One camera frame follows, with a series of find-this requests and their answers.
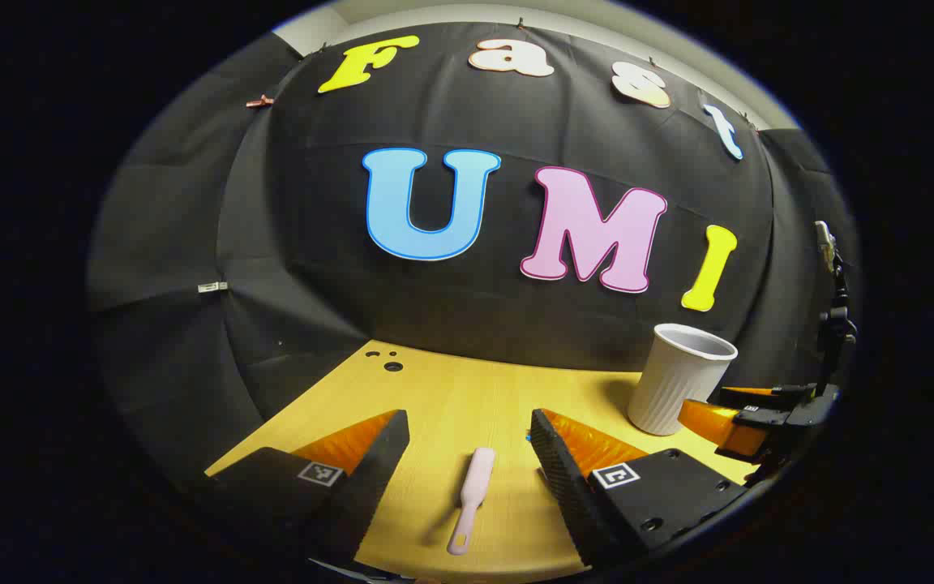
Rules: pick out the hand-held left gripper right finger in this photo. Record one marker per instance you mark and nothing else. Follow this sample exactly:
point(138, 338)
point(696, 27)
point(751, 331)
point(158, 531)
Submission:
point(564, 478)

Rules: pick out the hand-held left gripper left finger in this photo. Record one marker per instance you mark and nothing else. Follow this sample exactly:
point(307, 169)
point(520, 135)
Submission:
point(378, 462)

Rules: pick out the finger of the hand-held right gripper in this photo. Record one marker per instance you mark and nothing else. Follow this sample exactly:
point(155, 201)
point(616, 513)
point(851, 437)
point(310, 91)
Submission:
point(718, 430)
point(767, 395)

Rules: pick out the white ribbed garbage bin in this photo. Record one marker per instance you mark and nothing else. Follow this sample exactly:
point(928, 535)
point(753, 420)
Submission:
point(670, 381)

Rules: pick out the white cloth clip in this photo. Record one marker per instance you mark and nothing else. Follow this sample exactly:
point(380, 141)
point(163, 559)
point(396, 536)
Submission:
point(212, 287)

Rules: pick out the copper cloth clip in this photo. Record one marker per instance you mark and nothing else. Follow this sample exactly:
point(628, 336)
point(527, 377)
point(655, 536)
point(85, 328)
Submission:
point(260, 101)

